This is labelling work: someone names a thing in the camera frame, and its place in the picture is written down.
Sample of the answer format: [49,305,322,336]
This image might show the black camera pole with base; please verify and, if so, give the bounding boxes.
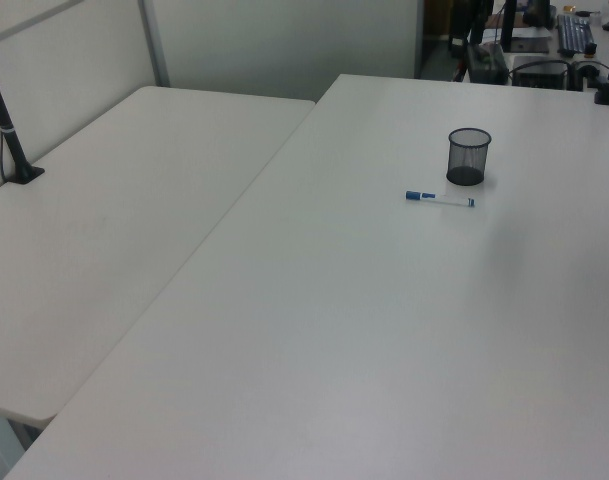
[0,43,46,187]

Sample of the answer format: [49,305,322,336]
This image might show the blue and white marker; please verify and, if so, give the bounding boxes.
[404,190,476,209]

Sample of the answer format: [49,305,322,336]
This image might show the black tripod legs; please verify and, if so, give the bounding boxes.
[448,0,496,82]

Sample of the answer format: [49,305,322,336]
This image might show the black mesh pen cup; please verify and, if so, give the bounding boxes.
[445,127,493,186]

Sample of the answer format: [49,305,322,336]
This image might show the dark case with handle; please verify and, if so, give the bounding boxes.
[465,42,508,84]

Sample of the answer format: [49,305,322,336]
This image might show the grey metal partition post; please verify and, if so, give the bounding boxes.
[137,0,171,88]

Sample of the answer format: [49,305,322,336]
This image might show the white folding side table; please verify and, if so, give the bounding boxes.
[0,85,318,427]

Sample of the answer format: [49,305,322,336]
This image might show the white paper sheets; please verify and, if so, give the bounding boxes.
[483,23,555,54]

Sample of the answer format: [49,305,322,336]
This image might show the black computer keyboard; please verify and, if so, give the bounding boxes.
[555,13,598,58]

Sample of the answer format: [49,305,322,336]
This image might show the black electronics box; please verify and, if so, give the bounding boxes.
[512,55,571,91]

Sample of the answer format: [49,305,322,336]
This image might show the black monitor stand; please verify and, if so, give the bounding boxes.
[500,0,521,52]

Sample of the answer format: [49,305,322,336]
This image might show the silver grey device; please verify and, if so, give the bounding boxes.
[570,58,604,92]

